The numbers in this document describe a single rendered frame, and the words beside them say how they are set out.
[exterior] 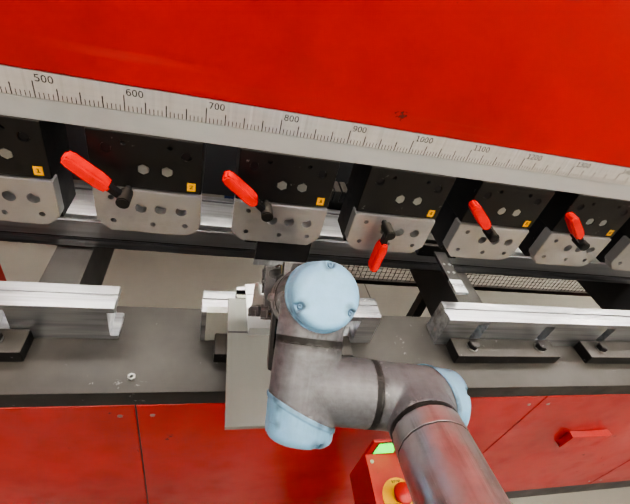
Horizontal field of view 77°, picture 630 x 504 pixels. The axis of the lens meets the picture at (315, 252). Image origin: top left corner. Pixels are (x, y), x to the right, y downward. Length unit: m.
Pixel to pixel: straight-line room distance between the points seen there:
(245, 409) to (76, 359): 0.37
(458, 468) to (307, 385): 0.15
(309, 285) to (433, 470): 0.19
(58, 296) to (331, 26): 0.67
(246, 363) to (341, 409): 0.32
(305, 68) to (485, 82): 0.25
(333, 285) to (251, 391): 0.34
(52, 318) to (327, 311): 0.62
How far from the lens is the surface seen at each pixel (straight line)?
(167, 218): 0.66
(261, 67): 0.55
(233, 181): 0.57
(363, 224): 0.69
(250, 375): 0.72
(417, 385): 0.46
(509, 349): 1.14
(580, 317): 1.28
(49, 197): 0.69
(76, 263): 1.09
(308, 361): 0.42
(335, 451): 1.18
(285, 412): 0.43
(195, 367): 0.87
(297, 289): 0.40
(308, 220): 0.68
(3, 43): 0.61
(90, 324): 0.90
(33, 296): 0.91
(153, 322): 0.94
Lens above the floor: 1.61
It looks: 39 degrees down
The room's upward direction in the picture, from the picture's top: 16 degrees clockwise
